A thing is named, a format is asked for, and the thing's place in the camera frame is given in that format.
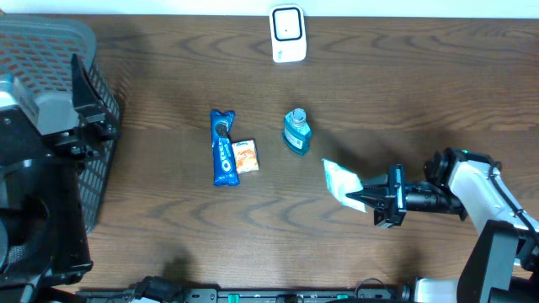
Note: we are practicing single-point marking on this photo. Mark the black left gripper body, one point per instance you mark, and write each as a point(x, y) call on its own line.
point(82, 139)

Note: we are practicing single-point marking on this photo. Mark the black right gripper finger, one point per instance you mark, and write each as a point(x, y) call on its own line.
point(376, 182)
point(376, 198)

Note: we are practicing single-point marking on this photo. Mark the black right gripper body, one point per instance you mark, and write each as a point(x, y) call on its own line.
point(396, 210)

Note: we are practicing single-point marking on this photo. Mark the white wet wipes pack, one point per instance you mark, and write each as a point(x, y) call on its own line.
point(340, 182)

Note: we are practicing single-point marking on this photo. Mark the teal mouthwash bottle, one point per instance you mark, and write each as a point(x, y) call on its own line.
point(297, 133)

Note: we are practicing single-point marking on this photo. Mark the blue Oreo cookie pack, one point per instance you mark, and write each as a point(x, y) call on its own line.
point(225, 170)

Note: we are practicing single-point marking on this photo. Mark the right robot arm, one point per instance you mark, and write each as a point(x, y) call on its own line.
point(503, 265)

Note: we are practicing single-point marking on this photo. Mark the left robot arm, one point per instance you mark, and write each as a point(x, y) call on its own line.
point(44, 242)

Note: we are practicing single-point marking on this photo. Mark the white barcode scanner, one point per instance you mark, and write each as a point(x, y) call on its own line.
point(288, 33)

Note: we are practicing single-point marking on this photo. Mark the grey plastic mesh basket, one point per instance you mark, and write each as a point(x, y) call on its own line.
point(38, 51)

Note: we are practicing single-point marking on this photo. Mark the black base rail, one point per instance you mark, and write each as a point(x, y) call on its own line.
point(155, 289)

